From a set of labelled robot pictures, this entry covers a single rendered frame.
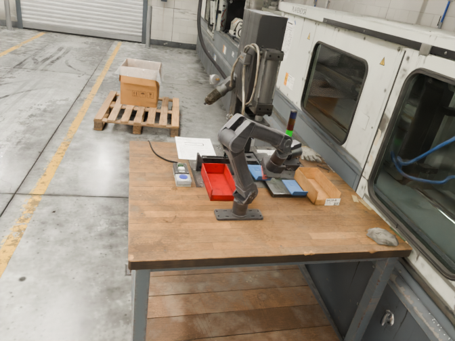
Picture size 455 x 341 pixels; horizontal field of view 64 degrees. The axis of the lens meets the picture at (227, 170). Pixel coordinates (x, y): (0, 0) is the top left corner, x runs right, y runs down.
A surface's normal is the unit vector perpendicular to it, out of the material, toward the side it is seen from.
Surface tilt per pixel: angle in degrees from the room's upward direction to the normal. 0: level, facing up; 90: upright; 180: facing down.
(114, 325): 0
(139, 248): 0
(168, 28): 90
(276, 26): 90
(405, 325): 90
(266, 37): 90
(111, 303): 0
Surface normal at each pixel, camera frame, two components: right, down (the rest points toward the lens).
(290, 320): 0.15, -0.88
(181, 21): 0.17, 0.47
